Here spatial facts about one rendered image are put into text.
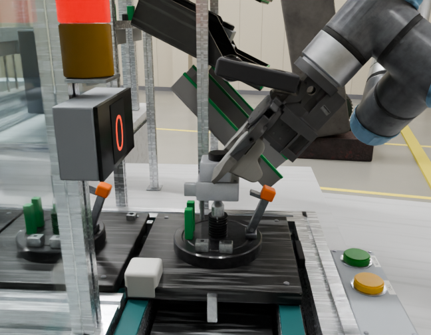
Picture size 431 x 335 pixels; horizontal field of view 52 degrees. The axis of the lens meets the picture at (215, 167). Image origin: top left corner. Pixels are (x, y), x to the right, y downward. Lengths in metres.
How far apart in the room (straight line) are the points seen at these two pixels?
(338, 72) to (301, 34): 3.63
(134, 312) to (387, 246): 0.59
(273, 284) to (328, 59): 0.31
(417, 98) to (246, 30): 7.63
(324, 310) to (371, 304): 0.07
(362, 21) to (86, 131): 0.37
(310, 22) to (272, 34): 3.93
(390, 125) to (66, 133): 0.46
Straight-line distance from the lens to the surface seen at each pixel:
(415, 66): 0.60
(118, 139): 0.46
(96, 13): 0.44
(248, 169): 0.62
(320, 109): 0.63
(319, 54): 0.61
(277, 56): 8.14
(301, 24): 4.23
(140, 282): 0.62
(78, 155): 0.42
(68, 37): 0.44
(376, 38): 0.61
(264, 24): 8.15
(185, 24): 0.86
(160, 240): 0.74
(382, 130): 0.71
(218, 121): 0.87
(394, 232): 1.08
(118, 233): 0.77
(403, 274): 0.92
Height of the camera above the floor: 1.31
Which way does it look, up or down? 19 degrees down
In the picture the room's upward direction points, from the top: straight up
